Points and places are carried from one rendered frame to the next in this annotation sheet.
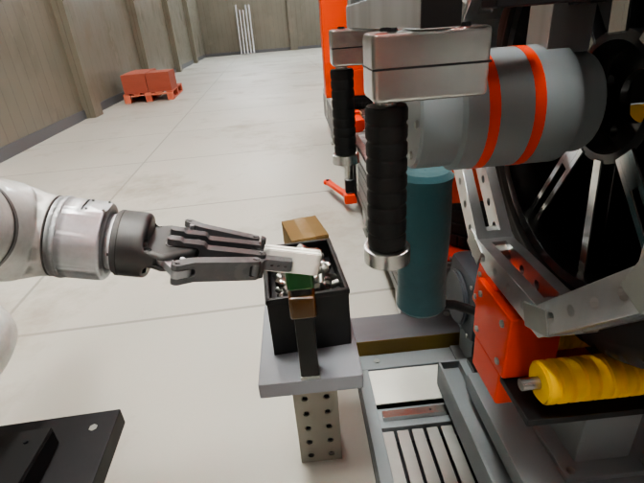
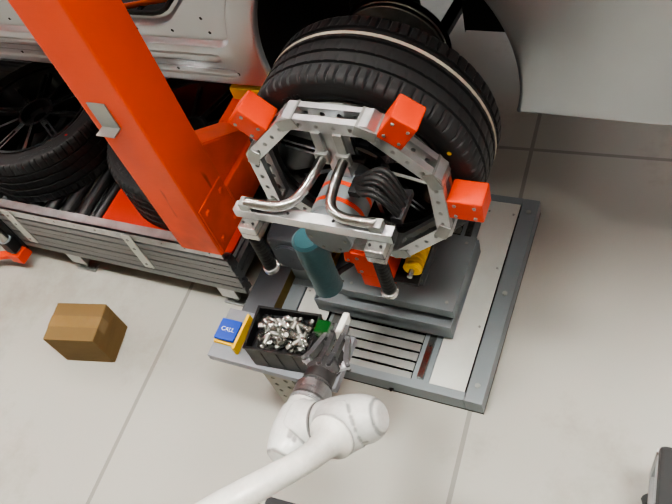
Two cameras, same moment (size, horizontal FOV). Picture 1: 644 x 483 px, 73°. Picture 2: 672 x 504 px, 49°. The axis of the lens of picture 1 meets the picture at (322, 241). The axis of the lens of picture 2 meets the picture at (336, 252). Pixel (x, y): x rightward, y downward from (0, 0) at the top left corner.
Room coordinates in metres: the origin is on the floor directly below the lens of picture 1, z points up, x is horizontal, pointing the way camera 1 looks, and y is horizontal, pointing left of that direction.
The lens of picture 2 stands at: (-0.23, 0.75, 2.31)
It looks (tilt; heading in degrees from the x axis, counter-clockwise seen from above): 52 degrees down; 312
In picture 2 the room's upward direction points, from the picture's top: 23 degrees counter-clockwise
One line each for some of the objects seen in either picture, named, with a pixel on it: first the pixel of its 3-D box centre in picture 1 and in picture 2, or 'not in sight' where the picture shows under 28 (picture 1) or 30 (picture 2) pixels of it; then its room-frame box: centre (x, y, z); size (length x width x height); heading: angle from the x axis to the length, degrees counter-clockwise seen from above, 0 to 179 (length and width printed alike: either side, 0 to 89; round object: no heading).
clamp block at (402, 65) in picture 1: (423, 60); (381, 242); (0.37, -0.09, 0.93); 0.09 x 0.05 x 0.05; 92
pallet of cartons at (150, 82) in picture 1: (153, 83); not in sight; (8.21, 2.72, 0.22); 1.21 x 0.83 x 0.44; 5
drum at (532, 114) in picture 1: (490, 108); (342, 206); (0.55, -0.22, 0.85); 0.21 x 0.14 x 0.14; 92
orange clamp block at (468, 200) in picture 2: not in sight; (468, 200); (0.24, -0.31, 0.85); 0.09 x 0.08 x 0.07; 2
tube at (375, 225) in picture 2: not in sight; (355, 182); (0.45, -0.17, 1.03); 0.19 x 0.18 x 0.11; 92
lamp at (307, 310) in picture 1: (302, 301); not in sight; (0.55, 0.04, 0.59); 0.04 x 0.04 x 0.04; 2
